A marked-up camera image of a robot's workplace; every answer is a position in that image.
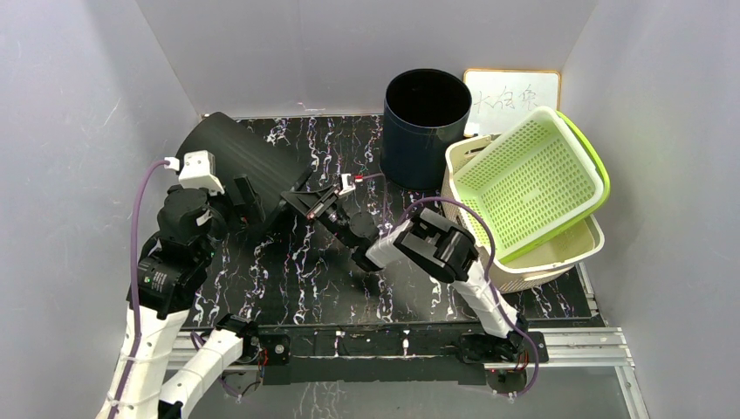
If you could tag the aluminium frame rail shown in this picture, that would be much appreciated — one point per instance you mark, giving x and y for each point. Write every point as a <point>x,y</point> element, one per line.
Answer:
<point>567,347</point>

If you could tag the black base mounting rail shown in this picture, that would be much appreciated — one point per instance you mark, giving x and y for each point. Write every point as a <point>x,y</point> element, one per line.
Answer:
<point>393,352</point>

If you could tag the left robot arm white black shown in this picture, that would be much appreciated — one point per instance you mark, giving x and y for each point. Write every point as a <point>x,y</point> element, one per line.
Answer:
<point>163,283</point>

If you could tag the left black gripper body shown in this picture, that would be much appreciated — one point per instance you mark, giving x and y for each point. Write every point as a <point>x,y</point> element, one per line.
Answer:
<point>222,211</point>

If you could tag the large black plastic bucket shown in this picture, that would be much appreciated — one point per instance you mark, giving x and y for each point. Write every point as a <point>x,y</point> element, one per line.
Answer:
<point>238,151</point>

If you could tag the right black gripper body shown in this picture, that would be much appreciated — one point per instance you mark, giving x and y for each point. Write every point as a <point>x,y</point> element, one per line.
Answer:
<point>336,218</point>

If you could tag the dark blue cylindrical bin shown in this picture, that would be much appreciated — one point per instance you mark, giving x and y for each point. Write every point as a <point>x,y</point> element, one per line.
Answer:
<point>425,112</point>

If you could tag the small whiteboard with writing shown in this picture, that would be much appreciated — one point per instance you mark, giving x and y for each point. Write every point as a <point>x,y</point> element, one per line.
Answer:
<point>501,98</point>

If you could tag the green perforated plastic basket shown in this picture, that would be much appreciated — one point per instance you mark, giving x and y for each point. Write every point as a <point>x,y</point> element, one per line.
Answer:
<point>530,184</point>

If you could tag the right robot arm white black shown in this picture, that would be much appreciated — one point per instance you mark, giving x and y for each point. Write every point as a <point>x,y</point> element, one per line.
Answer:
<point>445,250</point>

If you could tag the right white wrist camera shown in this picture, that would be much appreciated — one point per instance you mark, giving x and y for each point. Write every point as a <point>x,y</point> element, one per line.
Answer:
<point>348,184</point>

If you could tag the beige perforated plastic basket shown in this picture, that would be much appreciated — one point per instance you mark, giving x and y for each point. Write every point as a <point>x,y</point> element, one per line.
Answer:
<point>544,263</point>

